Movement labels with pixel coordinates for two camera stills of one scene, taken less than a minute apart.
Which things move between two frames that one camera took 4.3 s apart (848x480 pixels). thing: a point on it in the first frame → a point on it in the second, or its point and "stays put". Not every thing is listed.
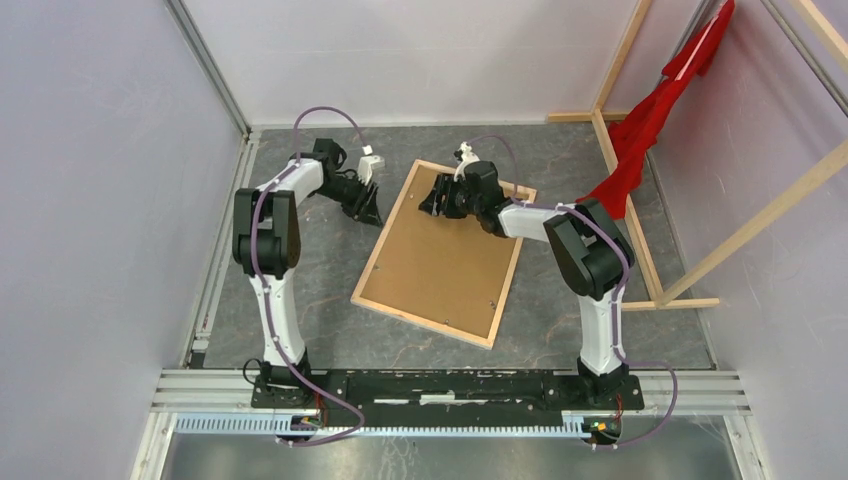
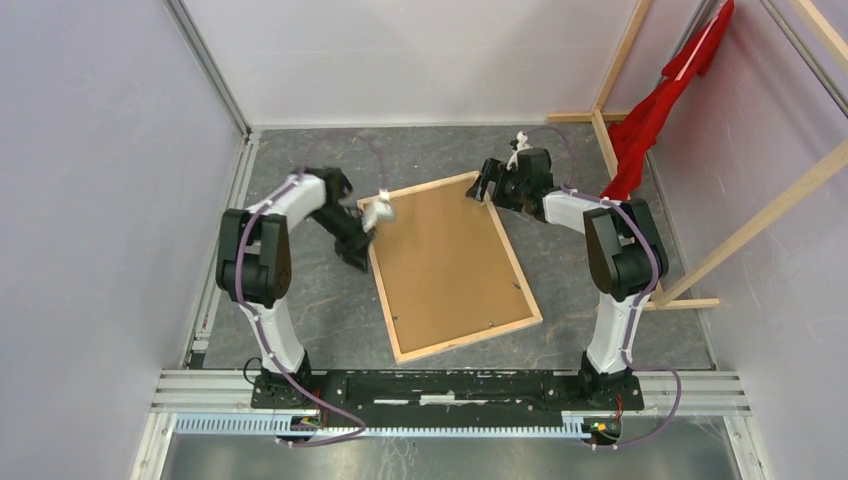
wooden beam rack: (599, 116) stays put
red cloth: (635, 134) stays put
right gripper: (451, 185) → (496, 171)
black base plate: (448, 390) stays put
